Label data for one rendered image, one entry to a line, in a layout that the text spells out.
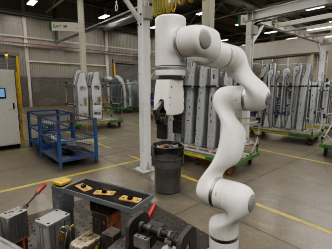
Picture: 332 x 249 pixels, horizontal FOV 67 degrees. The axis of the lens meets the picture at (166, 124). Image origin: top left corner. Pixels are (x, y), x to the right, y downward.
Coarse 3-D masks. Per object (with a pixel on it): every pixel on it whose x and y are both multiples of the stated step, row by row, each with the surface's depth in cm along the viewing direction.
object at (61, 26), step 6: (54, 24) 1167; (60, 24) 1172; (66, 24) 1177; (72, 24) 1181; (78, 24) 1186; (54, 30) 1171; (60, 30) 1176; (66, 30) 1180; (72, 30) 1185; (78, 30) 1190
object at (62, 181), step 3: (63, 177) 116; (54, 180) 112; (57, 180) 112; (60, 180) 112; (63, 180) 112; (66, 180) 112; (69, 180) 112; (54, 183) 110; (57, 183) 109; (60, 183) 109; (63, 183) 109; (66, 183) 111
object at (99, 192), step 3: (96, 192) 99; (99, 192) 99; (102, 192) 98; (105, 192) 98; (108, 192) 99; (111, 192) 99; (114, 192) 99; (105, 195) 97; (108, 195) 96; (111, 195) 96
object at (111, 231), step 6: (108, 228) 85; (114, 228) 85; (102, 234) 82; (108, 234) 82; (114, 234) 82; (120, 234) 84; (102, 240) 83; (108, 240) 81; (114, 240) 81; (102, 246) 83; (108, 246) 82
